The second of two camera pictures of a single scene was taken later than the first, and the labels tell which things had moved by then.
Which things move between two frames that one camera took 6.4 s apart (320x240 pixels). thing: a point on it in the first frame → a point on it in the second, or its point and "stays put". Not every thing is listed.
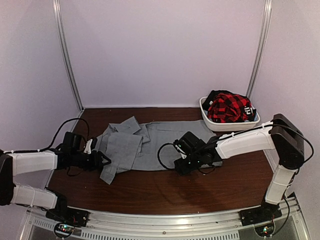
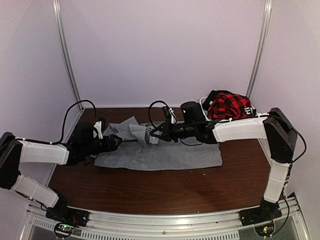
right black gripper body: x=190 y=167 → x=187 y=131
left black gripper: x=96 y=160 → x=109 y=144
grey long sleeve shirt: x=129 y=146 stays put
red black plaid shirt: x=228 y=108 stays put
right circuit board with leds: x=265 y=231 stays put
